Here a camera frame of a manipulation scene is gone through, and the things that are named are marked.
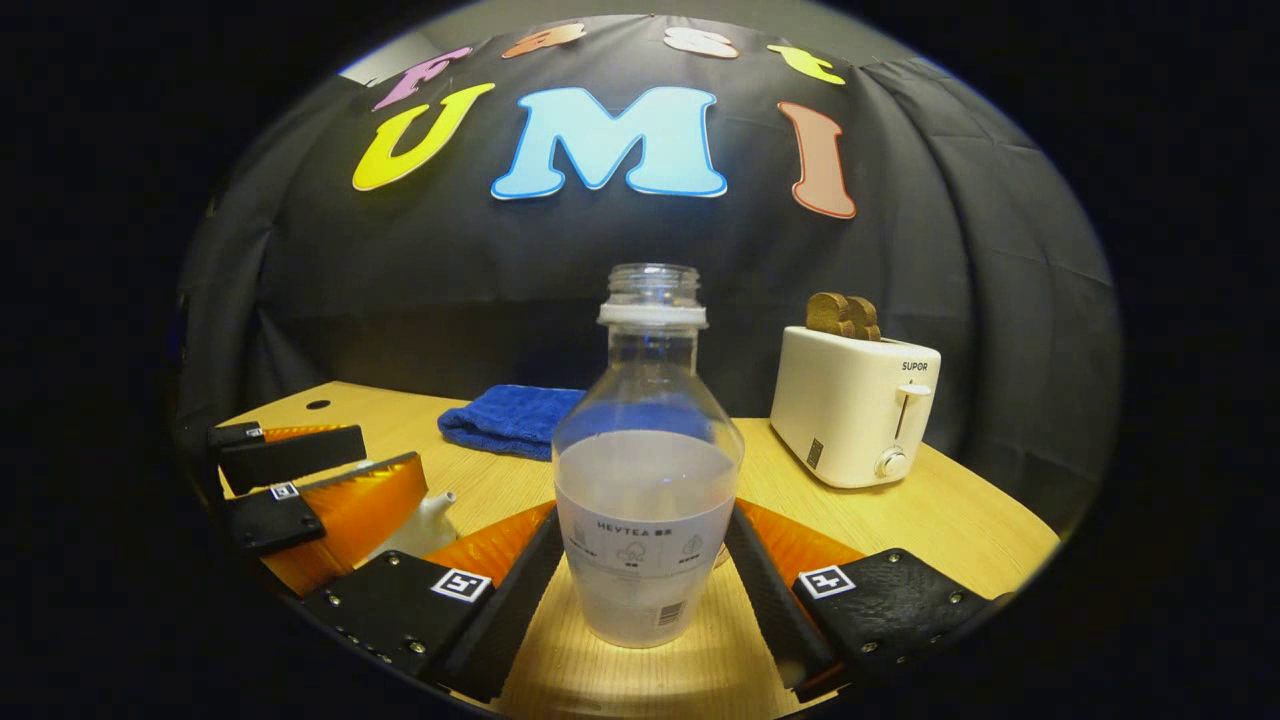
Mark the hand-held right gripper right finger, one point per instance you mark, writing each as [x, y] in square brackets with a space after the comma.
[780, 610]

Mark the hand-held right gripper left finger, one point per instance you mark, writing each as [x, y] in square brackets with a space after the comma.
[510, 620]

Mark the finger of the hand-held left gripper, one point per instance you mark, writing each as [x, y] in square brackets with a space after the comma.
[270, 520]
[300, 458]

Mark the white teacup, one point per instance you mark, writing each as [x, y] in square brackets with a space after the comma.
[415, 535]

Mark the clear plastic water bottle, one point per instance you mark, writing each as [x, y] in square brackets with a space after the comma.
[645, 520]

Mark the blue towel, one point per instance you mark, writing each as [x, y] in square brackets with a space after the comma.
[510, 420]

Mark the white toaster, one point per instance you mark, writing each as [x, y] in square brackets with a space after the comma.
[850, 410]

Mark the black backdrop cloth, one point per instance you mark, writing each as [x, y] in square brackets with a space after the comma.
[500, 280]

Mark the brown bread slice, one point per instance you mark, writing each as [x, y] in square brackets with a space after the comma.
[866, 318]
[825, 315]

